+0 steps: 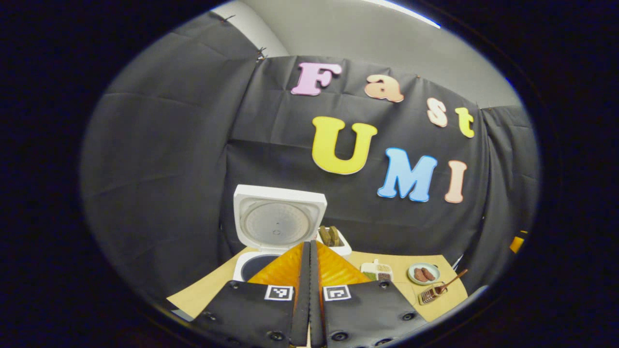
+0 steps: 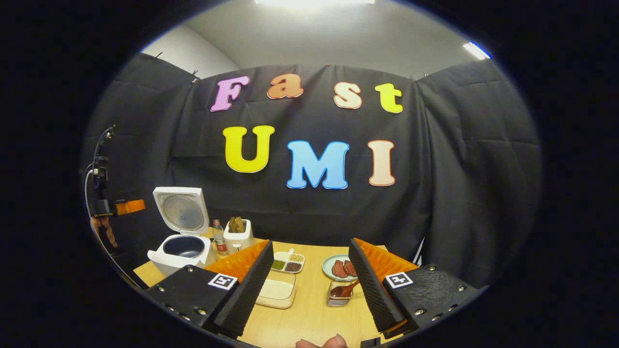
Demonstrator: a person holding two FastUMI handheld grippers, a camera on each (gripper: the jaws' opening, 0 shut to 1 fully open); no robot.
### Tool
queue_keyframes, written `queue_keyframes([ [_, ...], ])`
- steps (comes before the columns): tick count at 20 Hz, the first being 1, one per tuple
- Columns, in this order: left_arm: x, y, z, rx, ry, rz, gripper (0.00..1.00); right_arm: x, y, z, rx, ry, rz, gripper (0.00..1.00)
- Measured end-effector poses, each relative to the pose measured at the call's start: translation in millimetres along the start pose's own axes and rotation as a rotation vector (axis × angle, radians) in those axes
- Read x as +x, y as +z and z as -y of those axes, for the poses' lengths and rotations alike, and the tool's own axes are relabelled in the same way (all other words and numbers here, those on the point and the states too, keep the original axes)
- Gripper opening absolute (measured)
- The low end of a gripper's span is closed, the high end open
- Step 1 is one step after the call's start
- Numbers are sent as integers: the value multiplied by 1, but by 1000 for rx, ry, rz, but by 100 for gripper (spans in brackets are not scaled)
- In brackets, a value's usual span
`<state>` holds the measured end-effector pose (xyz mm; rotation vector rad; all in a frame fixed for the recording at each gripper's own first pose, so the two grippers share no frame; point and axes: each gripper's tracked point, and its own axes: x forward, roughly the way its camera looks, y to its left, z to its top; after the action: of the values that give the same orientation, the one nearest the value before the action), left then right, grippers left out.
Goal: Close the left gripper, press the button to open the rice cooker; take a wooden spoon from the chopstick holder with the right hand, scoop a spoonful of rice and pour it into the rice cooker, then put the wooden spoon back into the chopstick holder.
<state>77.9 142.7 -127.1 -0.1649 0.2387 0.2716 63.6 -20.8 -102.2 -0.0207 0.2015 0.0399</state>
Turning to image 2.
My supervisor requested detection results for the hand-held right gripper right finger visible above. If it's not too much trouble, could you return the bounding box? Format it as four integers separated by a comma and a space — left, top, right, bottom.
348, 237, 479, 339

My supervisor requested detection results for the white divided dish of grains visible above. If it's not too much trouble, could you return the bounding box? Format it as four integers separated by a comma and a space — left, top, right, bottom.
272, 249, 305, 274

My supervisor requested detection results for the clear plastic bottle red label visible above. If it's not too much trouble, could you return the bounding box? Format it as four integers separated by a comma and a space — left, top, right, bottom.
212, 219, 229, 256

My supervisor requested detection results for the metal wire chopstick holder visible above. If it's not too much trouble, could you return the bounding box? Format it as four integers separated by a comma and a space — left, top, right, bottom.
327, 279, 354, 307

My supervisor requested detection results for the white toaster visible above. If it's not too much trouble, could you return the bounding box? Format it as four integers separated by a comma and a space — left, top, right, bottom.
223, 218, 254, 254

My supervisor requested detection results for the dark wooden spoon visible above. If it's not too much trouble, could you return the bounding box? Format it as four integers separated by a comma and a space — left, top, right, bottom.
330, 280, 361, 298

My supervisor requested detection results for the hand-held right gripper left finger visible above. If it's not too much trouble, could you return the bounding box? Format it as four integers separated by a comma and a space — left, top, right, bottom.
145, 240, 275, 340

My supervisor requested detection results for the long ceiling light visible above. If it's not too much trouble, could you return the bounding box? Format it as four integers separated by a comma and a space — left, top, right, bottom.
463, 41, 492, 60
254, 0, 376, 8

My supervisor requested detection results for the clear box of rice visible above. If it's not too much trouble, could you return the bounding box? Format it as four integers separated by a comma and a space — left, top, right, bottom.
255, 270, 297, 310

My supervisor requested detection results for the pale green plate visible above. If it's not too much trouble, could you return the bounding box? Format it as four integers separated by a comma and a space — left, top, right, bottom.
322, 254, 358, 281

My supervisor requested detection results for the white rice cooker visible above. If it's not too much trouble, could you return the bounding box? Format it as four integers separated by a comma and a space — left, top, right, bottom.
147, 187, 216, 277

